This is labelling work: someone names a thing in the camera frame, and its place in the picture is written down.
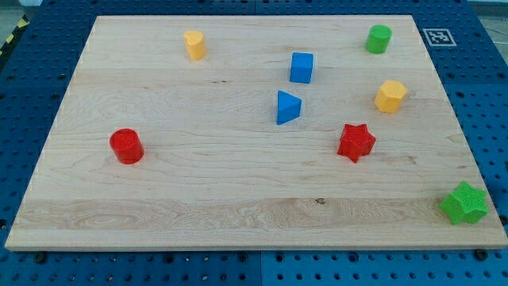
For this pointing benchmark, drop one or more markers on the wooden board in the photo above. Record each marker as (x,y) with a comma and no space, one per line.
(219,173)

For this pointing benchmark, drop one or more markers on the yellow hexagon block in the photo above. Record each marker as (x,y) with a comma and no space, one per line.
(390,96)

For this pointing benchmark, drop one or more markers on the blue triangle block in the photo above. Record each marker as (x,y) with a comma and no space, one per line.
(288,107)

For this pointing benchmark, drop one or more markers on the blue cube block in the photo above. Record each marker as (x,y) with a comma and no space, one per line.
(302,65)

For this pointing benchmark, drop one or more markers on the red star block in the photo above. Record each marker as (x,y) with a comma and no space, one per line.
(355,142)

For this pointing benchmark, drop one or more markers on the yellow heart block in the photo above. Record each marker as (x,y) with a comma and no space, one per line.
(195,43)

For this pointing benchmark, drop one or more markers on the red cylinder block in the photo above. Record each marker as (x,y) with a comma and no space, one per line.
(126,146)

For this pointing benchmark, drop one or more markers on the green cylinder block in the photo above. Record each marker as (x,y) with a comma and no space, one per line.
(378,39)

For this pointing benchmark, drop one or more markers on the white fiducial marker tag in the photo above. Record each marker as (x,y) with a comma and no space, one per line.
(438,37)

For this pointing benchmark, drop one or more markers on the green star block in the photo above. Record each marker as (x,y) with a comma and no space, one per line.
(465,204)

